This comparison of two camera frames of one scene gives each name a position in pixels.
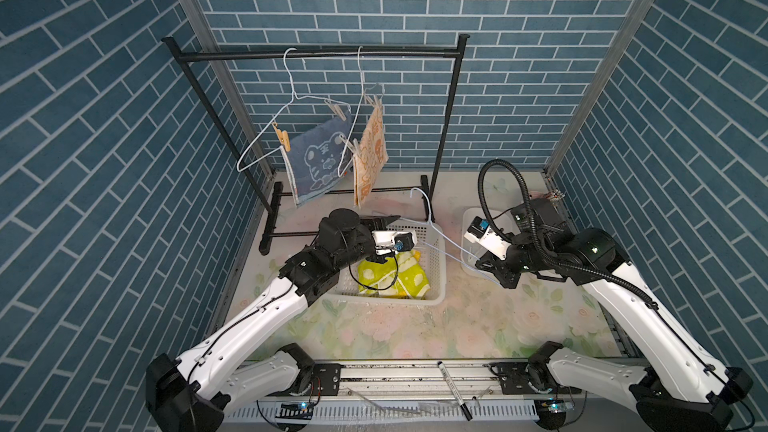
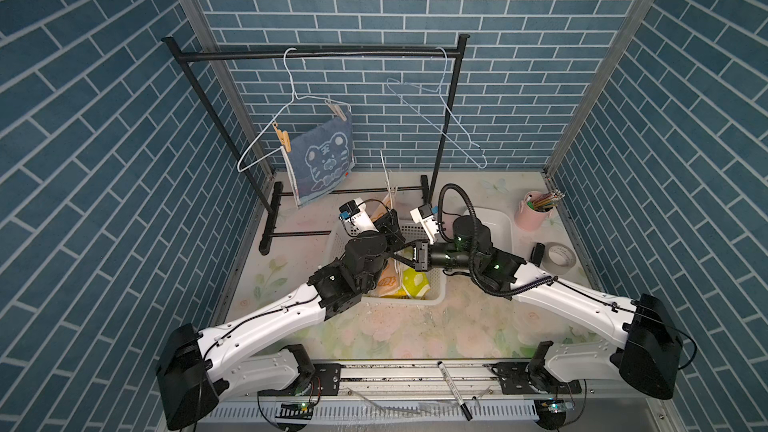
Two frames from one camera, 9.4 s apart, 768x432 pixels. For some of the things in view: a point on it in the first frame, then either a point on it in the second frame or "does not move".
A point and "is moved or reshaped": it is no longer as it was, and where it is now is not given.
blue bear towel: (321, 156) does not move
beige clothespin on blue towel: (337, 110) does not move
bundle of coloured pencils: (555, 194) does not move
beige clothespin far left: (283, 137) does not move
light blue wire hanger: (429, 221) is moved or reshaped
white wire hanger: (351, 130) to (391, 189)
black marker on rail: (454, 391) does not move
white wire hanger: (281, 114) does not move
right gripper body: (503, 269) to (439, 257)
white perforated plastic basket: (431, 243) does not move
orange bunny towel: (372, 153) to (389, 286)
